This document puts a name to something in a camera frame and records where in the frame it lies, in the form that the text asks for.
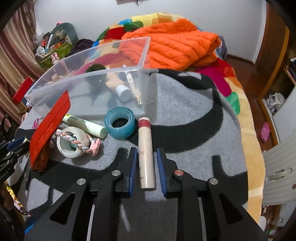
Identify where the striped curtain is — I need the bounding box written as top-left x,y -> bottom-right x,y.
1,1 -> 44,124

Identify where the pink croc shoe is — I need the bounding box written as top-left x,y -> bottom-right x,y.
259,121 -> 270,143

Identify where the pink braided rope toy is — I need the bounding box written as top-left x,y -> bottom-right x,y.
55,128 -> 102,157

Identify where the wooden shelf unit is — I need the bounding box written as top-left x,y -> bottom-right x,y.
257,53 -> 296,147

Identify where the white tape roll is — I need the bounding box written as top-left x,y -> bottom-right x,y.
56,126 -> 93,159

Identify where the white green cream tube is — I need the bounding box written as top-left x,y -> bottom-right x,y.
62,114 -> 107,138

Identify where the grey neck pillow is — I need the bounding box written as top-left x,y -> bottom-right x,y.
51,23 -> 79,45

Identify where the cream tube with red band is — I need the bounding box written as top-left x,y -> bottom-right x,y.
138,117 -> 156,190

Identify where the dark clothes pile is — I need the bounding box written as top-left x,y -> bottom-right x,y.
65,39 -> 94,57

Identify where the red paper packet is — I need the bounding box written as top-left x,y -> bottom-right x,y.
30,90 -> 71,171

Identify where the white suitcase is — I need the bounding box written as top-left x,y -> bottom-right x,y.
262,132 -> 296,206

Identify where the clear plastic storage bin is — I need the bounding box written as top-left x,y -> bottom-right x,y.
25,37 -> 151,119

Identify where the green cluttered storage basket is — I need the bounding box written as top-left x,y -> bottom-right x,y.
35,41 -> 73,70

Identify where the grey black fleece blanket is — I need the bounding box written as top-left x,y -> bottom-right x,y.
17,69 -> 249,241

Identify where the orange puffer jacket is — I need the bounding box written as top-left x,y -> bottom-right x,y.
119,18 -> 221,71

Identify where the red box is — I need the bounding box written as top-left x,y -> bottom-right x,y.
12,76 -> 34,105

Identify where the silver white pen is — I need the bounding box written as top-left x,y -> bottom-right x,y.
124,71 -> 142,105

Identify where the teal tape roll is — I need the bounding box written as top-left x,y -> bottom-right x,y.
104,107 -> 135,139

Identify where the colourful patchwork blanket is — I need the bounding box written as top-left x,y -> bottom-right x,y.
92,11 -> 266,223

